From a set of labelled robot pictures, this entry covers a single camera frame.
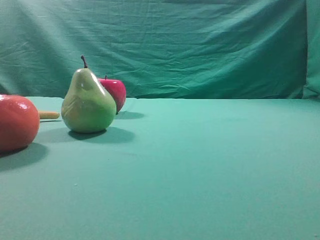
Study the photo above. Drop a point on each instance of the yellow banana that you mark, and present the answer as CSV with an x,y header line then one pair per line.
x,y
51,115

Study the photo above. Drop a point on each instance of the orange round fruit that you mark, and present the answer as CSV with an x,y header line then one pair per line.
x,y
19,122

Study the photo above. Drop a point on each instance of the green backdrop cloth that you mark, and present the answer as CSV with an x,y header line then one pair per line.
x,y
189,49

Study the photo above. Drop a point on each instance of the green pear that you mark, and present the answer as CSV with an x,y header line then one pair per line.
x,y
88,107

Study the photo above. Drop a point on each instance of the green tablecloth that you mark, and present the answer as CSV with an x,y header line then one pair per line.
x,y
171,169

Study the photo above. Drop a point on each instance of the red apple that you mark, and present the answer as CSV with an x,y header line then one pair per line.
x,y
117,90

